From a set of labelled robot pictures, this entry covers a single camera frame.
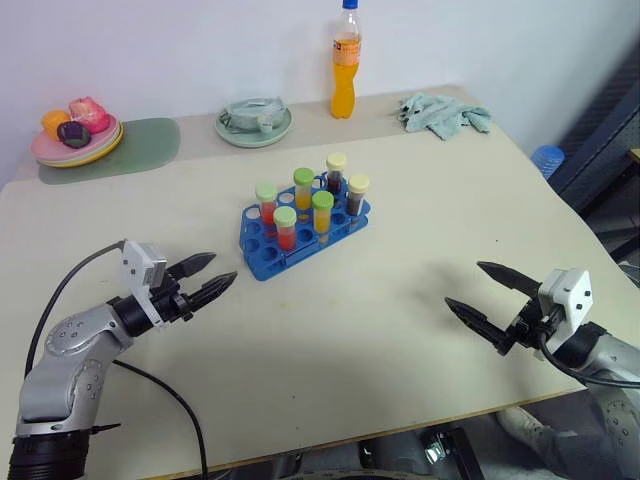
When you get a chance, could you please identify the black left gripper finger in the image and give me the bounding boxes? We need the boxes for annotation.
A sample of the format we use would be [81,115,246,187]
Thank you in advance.
[187,271,239,314]
[167,252,218,283]

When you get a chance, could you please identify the pink plate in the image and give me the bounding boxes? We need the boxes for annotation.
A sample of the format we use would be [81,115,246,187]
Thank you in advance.
[29,112,121,164]

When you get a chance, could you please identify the grey trouser leg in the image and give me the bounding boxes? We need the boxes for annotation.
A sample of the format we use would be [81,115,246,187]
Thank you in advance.
[524,424,619,480]

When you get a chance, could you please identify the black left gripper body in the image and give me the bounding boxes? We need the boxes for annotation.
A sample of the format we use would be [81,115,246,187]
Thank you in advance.
[149,269,199,327]

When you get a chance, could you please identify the blue ribbed water jug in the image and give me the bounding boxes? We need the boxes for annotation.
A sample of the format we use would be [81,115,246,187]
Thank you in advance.
[529,144,566,181]

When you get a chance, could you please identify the red tube green cap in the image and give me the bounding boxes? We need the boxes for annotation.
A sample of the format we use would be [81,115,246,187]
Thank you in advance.
[273,206,298,251]
[254,182,279,226]

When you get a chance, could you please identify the orange tube green cap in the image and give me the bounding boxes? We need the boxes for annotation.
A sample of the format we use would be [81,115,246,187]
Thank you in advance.
[292,168,316,211]
[311,191,335,237]

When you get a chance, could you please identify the dark purple toy fruit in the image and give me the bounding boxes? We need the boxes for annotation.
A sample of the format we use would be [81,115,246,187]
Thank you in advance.
[56,121,92,149]

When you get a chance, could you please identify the orange soda plastic bottle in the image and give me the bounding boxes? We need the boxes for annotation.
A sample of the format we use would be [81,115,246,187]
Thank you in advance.
[328,0,362,120]

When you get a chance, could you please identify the green placemat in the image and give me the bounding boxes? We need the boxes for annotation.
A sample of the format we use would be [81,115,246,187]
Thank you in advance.
[38,117,181,186]

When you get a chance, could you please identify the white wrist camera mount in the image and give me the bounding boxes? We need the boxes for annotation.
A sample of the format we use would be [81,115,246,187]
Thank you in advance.
[121,239,169,331]
[532,268,594,361]

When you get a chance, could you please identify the pink toy fruit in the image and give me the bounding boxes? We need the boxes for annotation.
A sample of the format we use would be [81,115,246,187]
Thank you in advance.
[68,96,110,135]

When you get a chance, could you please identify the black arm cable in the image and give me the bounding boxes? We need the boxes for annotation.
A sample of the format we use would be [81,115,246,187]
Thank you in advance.
[539,329,640,389]
[24,241,209,480]

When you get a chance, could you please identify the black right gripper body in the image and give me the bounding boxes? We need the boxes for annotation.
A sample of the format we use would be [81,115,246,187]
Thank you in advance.
[494,294,556,358]

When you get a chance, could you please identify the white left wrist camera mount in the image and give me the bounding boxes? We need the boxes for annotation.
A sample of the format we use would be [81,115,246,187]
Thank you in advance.
[121,239,169,331]

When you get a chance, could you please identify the orange toy fruit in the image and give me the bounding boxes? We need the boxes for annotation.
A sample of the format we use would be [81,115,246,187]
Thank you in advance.
[41,109,72,139]

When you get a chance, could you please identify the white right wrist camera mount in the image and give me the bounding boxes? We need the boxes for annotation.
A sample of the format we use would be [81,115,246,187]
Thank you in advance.
[532,268,594,361]

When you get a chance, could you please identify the blue test tube rack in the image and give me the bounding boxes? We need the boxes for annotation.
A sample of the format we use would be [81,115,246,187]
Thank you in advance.
[238,172,374,282]

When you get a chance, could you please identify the brown tube cream cap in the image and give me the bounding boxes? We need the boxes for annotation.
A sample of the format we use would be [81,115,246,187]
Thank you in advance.
[347,173,371,220]

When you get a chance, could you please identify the dark ribbed panel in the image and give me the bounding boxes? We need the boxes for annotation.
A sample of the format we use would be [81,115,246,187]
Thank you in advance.
[549,0,640,289]

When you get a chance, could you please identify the black box under table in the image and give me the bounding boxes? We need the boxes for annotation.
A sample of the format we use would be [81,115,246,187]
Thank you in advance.
[424,427,484,480]

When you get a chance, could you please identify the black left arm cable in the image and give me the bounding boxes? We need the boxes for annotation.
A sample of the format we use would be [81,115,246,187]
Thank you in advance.
[24,241,209,480]

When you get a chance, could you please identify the dark tube cream cap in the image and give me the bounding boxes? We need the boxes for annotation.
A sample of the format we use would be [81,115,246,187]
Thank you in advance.
[325,152,348,195]

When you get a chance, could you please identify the white shoe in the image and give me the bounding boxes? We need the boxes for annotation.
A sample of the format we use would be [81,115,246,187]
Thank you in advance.
[497,405,551,451]

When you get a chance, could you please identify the pale green cup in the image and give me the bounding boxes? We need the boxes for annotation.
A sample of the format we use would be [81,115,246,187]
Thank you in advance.
[222,99,276,132]

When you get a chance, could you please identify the pale green saucer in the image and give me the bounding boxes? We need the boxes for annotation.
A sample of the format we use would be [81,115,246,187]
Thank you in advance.
[214,104,294,149]

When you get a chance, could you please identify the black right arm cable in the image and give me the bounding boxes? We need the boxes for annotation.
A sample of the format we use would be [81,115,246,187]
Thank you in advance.
[539,329,640,389]

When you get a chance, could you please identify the yellow plate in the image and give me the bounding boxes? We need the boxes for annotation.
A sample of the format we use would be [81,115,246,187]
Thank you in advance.
[37,123,125,169]

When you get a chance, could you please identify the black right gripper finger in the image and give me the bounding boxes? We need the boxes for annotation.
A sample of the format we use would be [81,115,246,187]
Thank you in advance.
[443,296,507,351]
[476,260,544,301]

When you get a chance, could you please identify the pale green crumpled cloth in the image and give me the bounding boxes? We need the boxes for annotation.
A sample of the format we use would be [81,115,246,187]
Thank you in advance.
[398,92,493,142]

